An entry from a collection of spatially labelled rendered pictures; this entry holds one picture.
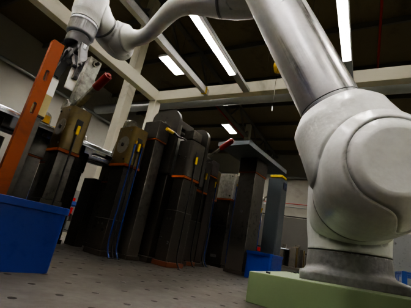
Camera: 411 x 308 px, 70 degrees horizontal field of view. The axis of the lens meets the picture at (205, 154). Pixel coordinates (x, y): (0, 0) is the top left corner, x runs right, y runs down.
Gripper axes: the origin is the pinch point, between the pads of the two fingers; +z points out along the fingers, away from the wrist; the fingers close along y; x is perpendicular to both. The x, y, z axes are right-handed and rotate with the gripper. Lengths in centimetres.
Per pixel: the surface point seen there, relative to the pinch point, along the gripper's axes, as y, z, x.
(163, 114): -18.8, -3.1, -27.6
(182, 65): 200, -216, -228
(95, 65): -17.9, -4.5, 0.2
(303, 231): 176, -48, -768
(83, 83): -16.3, 1.3, 0.8
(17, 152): -16.3, 25.0, 9.6
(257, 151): -40, 0, -58
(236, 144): -35, -1, -51
